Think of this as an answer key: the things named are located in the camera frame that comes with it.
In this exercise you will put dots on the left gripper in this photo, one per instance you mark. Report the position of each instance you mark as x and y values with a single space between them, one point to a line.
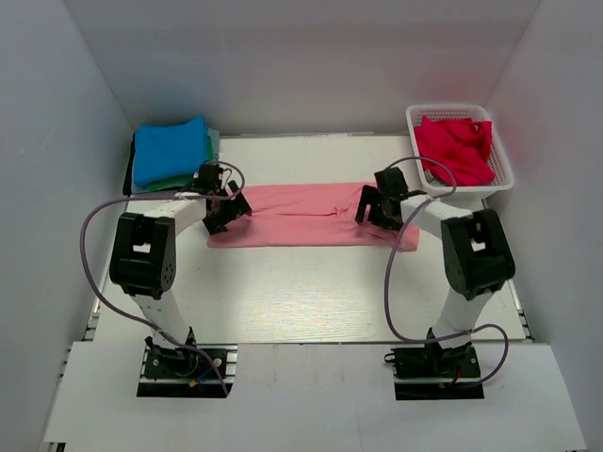
237 207

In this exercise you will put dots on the black folded t-shirt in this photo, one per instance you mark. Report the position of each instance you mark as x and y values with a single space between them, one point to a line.
127 181

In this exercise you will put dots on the red t-shirt in basket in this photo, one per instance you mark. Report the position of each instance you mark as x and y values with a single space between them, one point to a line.
463 146

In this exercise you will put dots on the white plastic basket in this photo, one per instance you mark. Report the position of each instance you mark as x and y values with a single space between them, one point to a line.
497 161

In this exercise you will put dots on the green folded t-shirt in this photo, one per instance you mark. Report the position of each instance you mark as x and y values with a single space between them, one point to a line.
182 180

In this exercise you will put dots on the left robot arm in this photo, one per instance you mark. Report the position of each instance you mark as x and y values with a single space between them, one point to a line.
143 259

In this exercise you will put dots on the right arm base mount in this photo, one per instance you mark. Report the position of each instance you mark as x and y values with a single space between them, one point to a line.
431 373

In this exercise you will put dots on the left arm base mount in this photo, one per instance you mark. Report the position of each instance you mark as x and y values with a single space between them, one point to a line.
176 373

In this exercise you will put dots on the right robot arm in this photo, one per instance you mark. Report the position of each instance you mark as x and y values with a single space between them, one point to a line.
476 253

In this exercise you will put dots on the pink t-shirt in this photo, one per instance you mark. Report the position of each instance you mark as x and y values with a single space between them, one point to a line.
310 215

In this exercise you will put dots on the blue folded t-shirt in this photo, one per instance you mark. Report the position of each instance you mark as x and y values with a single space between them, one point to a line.
163 152

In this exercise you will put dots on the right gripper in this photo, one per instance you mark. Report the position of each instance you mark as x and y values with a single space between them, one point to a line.
371 196

